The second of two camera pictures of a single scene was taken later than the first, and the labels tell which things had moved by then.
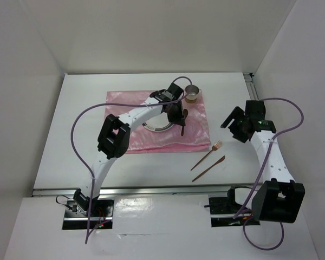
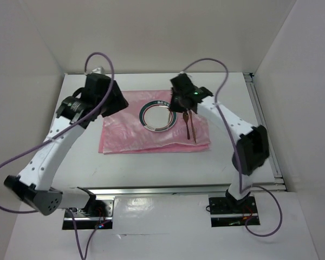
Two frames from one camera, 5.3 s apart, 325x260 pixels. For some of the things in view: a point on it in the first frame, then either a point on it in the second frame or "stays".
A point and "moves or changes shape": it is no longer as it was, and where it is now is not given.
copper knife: x=220 y=160 -> x=190 y=111
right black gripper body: x=236 y=128 -> x=176 y=104
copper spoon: x=185 y=112 moves or changes shape
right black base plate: x=220 y=206 stays
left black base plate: x=76 y=218 stays
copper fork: x=214 y=148 moves or changes shape
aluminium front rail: x=142 y=190 stays
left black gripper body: x=175 y=113 -> x=114 y=103
